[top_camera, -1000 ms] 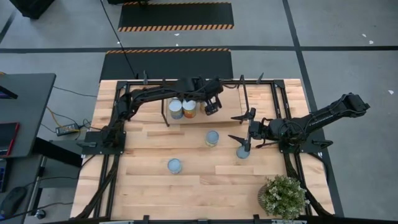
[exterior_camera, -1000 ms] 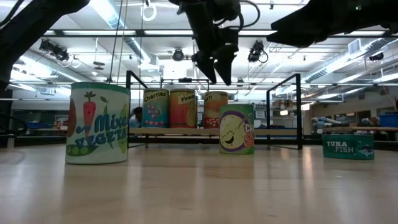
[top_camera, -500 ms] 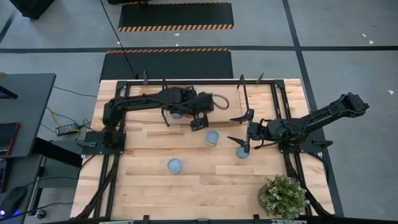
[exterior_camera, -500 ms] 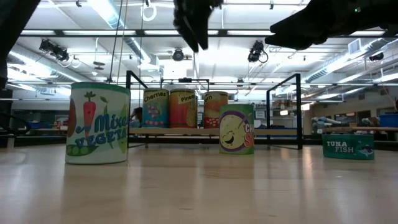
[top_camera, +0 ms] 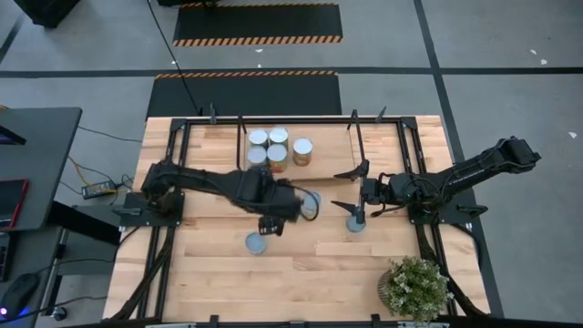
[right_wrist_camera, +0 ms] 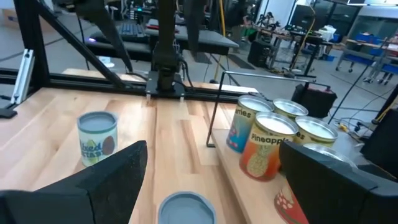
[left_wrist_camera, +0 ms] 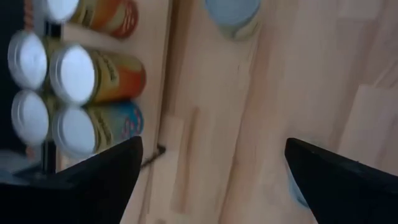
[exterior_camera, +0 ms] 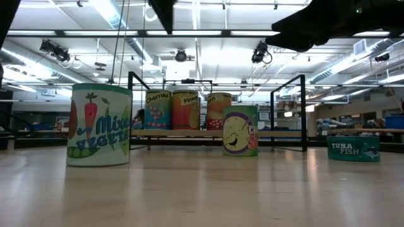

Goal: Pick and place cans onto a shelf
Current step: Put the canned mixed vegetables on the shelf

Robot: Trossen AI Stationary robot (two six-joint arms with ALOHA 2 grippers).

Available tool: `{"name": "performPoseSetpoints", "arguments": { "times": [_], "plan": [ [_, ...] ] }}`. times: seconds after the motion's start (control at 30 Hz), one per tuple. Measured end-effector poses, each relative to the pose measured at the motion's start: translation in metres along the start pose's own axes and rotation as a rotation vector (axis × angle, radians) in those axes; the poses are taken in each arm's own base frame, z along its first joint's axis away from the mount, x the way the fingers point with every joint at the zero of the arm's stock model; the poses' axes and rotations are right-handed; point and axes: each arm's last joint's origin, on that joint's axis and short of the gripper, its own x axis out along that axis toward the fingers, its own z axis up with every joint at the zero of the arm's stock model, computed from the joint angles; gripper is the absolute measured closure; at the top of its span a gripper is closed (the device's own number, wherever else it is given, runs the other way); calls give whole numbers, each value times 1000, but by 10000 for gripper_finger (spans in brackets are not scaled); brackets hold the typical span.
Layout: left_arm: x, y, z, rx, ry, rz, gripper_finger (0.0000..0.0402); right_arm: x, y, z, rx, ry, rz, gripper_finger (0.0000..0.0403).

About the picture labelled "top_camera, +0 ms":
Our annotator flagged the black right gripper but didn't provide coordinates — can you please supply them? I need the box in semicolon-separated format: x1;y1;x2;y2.
331;159;393;224

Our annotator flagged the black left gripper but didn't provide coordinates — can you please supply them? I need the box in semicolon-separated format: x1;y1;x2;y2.
258;181;305;237

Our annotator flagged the white mixed vegetables can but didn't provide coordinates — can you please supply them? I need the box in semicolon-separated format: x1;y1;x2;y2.
245;231;268;255

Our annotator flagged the teal tuna fish can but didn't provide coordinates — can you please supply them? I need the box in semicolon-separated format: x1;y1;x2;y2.
345;214;367;234

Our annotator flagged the orange pineapple can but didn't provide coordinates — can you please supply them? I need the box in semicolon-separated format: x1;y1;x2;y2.
291;137;314;167

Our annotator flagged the cream and blue food can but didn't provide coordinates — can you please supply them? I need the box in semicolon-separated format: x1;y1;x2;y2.
246;145;268;169

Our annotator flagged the silver-lidded food can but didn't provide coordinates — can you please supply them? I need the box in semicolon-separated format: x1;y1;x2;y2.
248;128;269;148

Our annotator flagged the white-lidded food can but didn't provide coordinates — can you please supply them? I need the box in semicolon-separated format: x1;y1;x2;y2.
268;126;290;148

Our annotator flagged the potted green plant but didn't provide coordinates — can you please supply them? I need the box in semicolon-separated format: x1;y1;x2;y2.
376;255;455;325

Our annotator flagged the black power adapter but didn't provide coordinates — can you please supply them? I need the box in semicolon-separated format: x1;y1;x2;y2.
80;180;118;200

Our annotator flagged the black desk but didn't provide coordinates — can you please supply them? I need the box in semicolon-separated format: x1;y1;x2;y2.
0;107;84;232

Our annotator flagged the dark side table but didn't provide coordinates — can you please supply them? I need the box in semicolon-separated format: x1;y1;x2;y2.
0;226;65;328

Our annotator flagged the dark tablet with red edge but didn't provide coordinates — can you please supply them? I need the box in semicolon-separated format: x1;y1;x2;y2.
0;178;29;229

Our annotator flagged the black computer mouse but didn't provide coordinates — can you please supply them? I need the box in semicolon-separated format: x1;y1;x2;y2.
0;272;41;320

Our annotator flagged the dark screen device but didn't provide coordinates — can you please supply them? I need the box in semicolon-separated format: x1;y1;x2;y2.
0;125;27;147

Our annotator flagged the black cabinet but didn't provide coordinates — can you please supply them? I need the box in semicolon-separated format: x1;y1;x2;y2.
13;0;83;28

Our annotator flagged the wooden shelf with black frame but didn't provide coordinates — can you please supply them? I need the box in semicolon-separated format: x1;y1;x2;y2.
235;108;367;187

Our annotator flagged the black metal rig frame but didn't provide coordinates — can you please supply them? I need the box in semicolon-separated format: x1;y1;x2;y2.
103;114;493;328

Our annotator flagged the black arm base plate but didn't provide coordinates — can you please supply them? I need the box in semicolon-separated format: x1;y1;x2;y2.
406;189;489;226
118;190;186;228

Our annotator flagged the black hanging cable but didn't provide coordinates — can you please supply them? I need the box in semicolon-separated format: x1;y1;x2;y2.
146;0;202;115

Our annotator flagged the yellow cable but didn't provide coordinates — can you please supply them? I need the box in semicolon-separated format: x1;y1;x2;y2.
67;156;95;188

